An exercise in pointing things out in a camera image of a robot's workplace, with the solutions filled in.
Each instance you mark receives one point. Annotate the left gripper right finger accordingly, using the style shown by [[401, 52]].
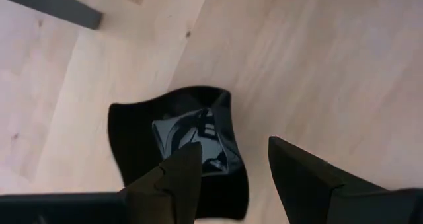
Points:
[[307, 191]]

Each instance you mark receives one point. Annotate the black wavy square plate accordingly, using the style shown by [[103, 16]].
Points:
[[138, 144]]

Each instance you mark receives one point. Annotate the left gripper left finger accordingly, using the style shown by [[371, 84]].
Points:
[[165, 197]]

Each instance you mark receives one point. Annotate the grey perforated metal shelf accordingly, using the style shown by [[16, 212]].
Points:
[[49, 2]]

